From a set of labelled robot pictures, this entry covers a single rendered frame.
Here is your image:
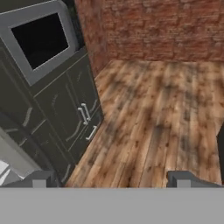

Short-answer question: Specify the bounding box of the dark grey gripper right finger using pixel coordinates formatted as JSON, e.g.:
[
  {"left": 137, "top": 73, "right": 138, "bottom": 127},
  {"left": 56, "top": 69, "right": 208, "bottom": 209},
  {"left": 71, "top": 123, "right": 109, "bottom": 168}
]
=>
[{"left": 166, "top": 170, "right": 224, "bottom": 189}]

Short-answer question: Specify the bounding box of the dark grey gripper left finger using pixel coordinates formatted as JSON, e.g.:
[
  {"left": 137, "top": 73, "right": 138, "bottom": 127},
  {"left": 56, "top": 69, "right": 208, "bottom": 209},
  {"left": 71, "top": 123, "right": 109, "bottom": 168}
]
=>
[{"left": 2, "top": 170, "right": 58, "bottom": 189}]

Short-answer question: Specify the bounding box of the dark green cupboard door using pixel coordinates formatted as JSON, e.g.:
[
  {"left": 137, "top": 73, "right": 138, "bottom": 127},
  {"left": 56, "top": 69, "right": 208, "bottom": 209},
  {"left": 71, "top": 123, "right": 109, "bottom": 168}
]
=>
[
  {"left": 34, "top": 72, "right": 88, "bottom": 153},
  {"left": 66, "top": 53, "right": 102, "bottom": 124}
]

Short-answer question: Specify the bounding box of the black appliance edge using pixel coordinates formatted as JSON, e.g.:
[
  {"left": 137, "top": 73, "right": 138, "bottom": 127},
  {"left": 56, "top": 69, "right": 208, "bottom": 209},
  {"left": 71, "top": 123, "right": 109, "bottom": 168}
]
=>
[{"left": 216, "top": 122, "right": 224, "bottom": 186}]

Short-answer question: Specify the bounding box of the dark green drawer front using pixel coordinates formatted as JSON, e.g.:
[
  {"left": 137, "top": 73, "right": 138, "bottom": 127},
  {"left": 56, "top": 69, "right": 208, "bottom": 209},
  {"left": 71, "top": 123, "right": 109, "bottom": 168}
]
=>
[{"left": 67, "top": 109, "right": 105, "bottom": 165}]

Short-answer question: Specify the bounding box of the dark green tall cupboard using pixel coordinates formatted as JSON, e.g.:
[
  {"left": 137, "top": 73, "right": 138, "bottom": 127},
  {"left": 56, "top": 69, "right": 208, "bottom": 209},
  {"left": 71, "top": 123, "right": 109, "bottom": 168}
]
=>
[{"left": 0, "top": 0, "right": 105, "bottom": 188}]

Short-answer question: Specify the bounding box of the grey built-in oven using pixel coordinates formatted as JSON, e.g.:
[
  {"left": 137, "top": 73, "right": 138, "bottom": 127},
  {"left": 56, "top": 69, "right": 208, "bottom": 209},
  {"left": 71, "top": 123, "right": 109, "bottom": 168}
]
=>
[{"left": 0, "top": 0, "right": 81, "bottom": 88}]

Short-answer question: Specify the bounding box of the silver drawer handle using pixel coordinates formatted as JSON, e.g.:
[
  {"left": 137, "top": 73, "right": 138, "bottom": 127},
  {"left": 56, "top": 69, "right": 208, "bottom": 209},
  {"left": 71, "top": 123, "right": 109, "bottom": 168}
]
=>
[{"left": 85, "top": 124, "right": 98, "bottom": 142}]

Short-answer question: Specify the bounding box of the silver cupboard door handle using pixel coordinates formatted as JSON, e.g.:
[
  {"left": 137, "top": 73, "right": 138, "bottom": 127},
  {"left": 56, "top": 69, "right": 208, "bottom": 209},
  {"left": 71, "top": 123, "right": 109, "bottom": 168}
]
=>
[
  {"left": 80, "top": 102, "right": 92, "bottom": 122},
  {"left": 76, "top": 107, "right": 88, "bottom": 126}
]

